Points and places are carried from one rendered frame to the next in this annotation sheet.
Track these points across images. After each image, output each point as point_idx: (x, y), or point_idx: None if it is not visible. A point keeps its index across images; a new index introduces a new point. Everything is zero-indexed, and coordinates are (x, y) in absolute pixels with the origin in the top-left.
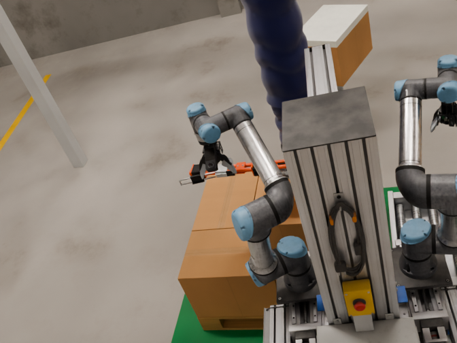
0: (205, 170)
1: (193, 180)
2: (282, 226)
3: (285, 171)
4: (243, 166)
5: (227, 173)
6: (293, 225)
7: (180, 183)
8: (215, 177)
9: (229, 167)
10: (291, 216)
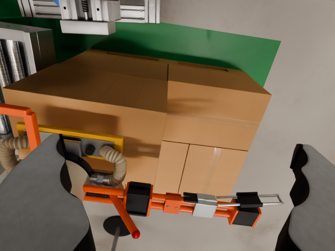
0: (307, 200)
1: (255, 197)
2: (129, 105)
3: (101, 181)
4: (167, 204)
5: (195, 198)
6: (113, 103)
7: (279, 197)
8: (217, 196)
9: (38, 175)
10: (116, 118)
